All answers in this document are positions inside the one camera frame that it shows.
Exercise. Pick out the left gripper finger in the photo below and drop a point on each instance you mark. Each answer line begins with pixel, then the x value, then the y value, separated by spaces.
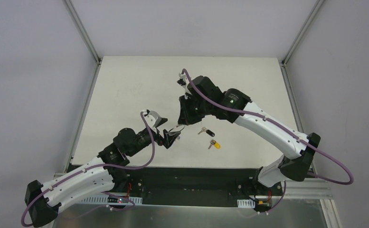
pixel 160 121
pixel 169 137

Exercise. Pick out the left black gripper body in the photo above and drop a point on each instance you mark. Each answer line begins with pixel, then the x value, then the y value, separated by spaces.
pixel 162 138

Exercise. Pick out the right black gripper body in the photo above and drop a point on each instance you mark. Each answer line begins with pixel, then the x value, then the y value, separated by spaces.
pixel 188 110

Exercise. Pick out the key with black tag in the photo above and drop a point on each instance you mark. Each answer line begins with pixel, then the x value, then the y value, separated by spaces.
pixel 207 131

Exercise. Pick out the key with yellow tag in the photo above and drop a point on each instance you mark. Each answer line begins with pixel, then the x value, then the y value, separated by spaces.
pixel 215 144

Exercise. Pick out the silver keyring with keys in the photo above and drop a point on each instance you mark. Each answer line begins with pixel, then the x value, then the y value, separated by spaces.
pixel 176 130

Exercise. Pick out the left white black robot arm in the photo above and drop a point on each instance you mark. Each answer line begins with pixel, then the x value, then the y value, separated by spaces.
pixel 106 171

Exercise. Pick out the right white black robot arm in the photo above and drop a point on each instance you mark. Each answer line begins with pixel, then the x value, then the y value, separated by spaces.
pixel 237 108

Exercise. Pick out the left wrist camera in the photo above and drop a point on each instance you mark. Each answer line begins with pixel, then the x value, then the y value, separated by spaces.
pixel 152 119

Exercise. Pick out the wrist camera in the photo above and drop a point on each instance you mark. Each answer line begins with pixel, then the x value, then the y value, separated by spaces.
pixel 182 81
pixel 152 119

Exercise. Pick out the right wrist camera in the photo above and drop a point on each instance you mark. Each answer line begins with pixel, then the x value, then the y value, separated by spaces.
pixel 182 81

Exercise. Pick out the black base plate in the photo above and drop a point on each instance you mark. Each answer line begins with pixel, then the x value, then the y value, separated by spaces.
pixel 195 187

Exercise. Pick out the left white cable duct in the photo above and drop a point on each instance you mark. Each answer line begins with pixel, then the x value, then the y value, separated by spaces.
pixel 103 199

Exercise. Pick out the white cable duct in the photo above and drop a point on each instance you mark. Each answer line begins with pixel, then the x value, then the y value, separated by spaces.
pixel 248 204
pixel 103 199

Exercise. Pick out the right white cable duct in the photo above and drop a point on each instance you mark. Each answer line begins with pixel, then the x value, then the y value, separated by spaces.
pixel 248 204

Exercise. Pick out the left aluminium frame post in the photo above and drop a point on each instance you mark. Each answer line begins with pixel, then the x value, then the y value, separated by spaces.
pixel 82 30

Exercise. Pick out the aluminium frame post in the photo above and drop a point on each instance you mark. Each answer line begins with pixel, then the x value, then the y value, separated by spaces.
pixel 82 30
pixel 302 32

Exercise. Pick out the right aluminium frame post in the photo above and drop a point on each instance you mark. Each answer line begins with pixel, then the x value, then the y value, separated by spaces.
pixel 302 32

